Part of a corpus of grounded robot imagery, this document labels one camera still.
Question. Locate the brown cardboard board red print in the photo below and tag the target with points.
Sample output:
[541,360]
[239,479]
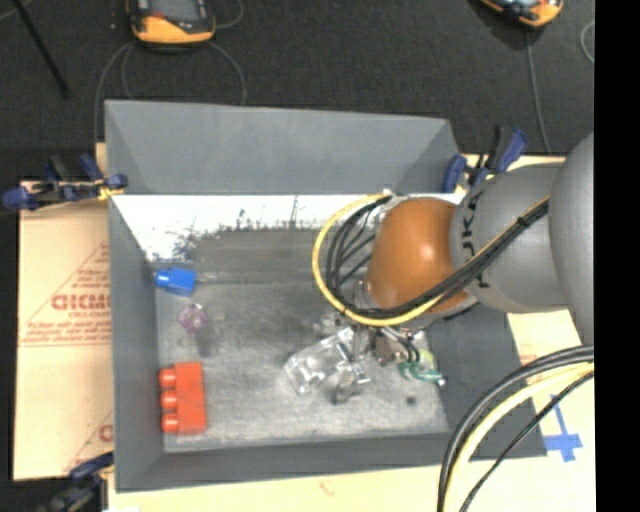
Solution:
[60,360]

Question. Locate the blue toy brick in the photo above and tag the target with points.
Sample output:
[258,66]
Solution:
[175,280]

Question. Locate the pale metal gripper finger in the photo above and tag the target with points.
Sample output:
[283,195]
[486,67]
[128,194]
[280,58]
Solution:
[345,351]
[349,382]

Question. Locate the grey metal bin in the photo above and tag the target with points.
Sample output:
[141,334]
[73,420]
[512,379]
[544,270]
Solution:
[260,320]

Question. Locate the clear plastic container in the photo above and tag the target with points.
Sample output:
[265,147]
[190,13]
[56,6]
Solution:
[312,362]

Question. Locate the red toy brick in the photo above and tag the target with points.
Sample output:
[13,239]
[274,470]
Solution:
[187,400]

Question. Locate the clear purple small toy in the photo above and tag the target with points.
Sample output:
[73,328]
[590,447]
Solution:
[192,317]

